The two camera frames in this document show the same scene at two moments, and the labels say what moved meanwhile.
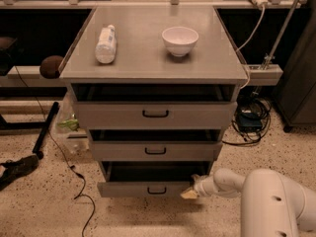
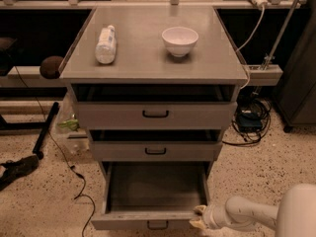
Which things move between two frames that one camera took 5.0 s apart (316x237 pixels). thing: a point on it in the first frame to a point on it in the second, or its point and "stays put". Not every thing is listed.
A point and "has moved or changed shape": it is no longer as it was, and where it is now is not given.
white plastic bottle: [106, 47] stays put
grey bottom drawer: [148, 179] has moved or changed shape
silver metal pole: [284, 25] stays put
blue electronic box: [249, 121] stays put
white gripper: [201, 187] to [210, 216]
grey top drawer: [154, 115] stays put
